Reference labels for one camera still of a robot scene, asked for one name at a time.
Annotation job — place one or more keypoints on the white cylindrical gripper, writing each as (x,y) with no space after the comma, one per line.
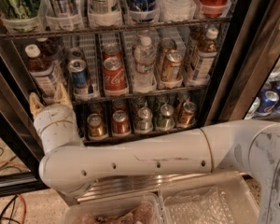
(52,114)

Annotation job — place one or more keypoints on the brown tea bottle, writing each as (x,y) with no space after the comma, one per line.
(45,70)
(47,46)

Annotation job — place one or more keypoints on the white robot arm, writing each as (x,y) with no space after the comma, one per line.
(251,146)

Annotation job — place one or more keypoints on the rear pepsi can middle shelf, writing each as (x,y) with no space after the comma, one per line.
(75,53)

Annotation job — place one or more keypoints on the fridge left glass door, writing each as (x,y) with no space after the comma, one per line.
(18,133)

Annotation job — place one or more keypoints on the fridge glass door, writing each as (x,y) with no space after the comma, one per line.
(18,133)
(249,54)

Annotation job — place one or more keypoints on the red can bottom shelf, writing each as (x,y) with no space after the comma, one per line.
(120,122)

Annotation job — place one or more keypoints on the clear water bottle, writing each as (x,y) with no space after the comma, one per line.
(144,55)

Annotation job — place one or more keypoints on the silver can bottom shelf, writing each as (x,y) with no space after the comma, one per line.
(143,120)

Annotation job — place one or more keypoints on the silver can shelf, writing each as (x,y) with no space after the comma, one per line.
(64,8)
(143,120)

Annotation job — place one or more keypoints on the silver can top shelf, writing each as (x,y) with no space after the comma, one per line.
(64,8)

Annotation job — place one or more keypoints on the green can bottom shelf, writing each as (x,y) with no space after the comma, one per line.
(165,119)

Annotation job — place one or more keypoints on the steel fridge bottom grille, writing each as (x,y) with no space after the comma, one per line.
(112,187)

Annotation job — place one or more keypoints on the front gold can middle shelf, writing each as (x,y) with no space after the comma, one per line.
(171,66)

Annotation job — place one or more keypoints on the gold can shelf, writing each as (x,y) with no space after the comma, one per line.
(171,66)
(165,45)

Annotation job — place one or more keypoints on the rear gold can middle shelf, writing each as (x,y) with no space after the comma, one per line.
(165,45)

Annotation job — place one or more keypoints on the clear bottle top shelf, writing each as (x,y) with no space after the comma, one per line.
(177,10)

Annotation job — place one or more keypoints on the right rear tea bottle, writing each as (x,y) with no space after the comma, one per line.
(196,33)

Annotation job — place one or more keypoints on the right front tea bottle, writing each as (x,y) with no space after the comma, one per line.
(204,55)

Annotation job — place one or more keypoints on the fridge right glass door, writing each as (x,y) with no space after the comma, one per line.
(249,54)

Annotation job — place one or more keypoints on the front blue pepsi can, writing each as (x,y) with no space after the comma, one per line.
(80,76)

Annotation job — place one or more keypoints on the gold can bottom left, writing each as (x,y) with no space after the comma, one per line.
(96,126)

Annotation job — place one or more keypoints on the gold can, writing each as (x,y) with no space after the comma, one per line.
(187,113)
(96,126)

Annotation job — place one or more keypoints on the front red coca-cola can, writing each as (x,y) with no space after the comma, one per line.
(113,71)

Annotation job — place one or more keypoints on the red coca-cola can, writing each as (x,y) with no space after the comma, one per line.
(111,50)
(113,71)

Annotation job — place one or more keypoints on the rear red coca-cola can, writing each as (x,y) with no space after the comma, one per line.
(111,50)

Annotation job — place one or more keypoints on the gold can bottom right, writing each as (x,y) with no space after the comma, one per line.
(187,113)

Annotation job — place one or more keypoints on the left clear plastic bin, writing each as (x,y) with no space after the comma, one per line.
(142,208)

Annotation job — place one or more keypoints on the clear plastic bin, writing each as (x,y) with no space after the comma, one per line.
(222,198)
(142,208)

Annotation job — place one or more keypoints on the right clear plastic bin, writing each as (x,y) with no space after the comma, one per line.
(222,198)

